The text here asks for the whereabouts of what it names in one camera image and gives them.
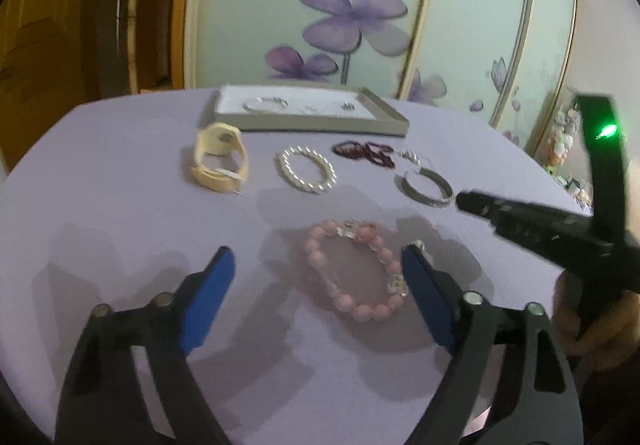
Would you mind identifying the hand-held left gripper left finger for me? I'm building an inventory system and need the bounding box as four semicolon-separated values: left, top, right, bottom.
55;246;236;445

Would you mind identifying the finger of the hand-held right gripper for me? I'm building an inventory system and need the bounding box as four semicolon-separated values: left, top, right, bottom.
456;189;614;272

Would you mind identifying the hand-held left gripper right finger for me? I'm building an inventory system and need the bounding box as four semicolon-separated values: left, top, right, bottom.
400;242;586;445

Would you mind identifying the pink bead bracelet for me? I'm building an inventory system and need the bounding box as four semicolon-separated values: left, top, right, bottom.
303;220;411;323

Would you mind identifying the silver bangle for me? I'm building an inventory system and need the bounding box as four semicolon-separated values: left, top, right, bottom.
394;167;455;208

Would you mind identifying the cream wrist watch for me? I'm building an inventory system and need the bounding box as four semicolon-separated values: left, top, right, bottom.
192;122;251;196

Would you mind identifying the white pearl bracelet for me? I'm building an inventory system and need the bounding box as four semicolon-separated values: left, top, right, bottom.
276;146;337;196

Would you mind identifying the grey jewelry tray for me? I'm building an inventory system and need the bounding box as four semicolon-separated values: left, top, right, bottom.
200;85;410;136

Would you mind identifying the person's right hand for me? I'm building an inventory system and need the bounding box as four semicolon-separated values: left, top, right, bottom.
552;270;640;362

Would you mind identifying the pastel plush toy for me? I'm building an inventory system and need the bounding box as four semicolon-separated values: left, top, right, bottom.
546;104;585;173

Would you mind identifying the purple table cover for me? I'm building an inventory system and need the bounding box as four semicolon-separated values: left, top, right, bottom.
0;87;608;445

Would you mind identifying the sliding door with small flowers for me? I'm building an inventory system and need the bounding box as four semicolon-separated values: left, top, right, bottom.
499;0;580;153

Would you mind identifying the sliding door with butterfly print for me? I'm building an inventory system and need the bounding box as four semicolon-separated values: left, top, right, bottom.
397;0;535;123

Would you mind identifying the brown wooden door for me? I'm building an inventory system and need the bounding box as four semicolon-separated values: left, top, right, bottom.
0;0;90;172

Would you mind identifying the dark red bead necklace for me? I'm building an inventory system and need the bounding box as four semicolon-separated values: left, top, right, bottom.
332;140;397;170

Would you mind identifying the silver chain bracelet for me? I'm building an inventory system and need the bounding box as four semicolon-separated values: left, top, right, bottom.
243;96;290;112

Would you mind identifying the wooden door frame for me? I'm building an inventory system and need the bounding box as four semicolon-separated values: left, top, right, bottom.
127;0;202;94

